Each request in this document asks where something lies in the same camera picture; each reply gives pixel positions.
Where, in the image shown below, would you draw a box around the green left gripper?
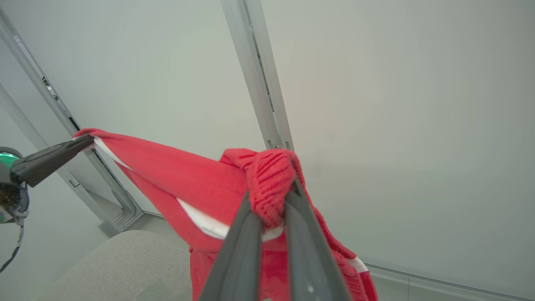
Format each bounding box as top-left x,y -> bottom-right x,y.
0,134 -> 96,225

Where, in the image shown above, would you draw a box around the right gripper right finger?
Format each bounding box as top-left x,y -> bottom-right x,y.
283,178 -> 352,301

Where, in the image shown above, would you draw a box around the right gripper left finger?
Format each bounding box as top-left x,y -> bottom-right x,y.
199,190 -> 264,301

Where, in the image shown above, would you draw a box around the red shorts with white stripe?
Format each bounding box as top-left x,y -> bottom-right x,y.
72,128 -> 379,301

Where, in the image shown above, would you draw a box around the grey fabric sofa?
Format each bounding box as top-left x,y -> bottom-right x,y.
36,229 -> 195,301

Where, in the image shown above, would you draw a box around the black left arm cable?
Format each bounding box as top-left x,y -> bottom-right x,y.
0,222 -> 25,274

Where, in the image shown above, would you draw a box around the grey aluminium door frame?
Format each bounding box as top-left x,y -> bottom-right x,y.
0,6 -> 145,237

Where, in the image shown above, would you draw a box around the grey partition post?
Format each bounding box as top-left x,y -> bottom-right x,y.
221,0 -> 294,152

